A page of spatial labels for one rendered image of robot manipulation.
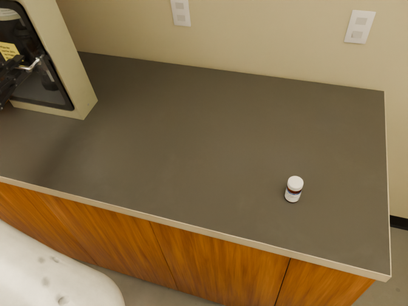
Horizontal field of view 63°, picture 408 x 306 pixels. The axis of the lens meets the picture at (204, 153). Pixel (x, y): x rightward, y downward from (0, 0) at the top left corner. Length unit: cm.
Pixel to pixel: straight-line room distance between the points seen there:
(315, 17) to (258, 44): 22
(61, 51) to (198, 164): 56
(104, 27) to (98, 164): 67
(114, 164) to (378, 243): 80
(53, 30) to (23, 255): 81
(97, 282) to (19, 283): 9
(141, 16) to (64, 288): 116
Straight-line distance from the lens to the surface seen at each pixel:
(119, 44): 159
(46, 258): 49
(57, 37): 117
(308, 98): 129
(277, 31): 130
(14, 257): 48
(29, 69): 116
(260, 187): 100
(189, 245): 116
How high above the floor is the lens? 178
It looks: 50 degrees down
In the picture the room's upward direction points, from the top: 7 degrees counter-clockwise
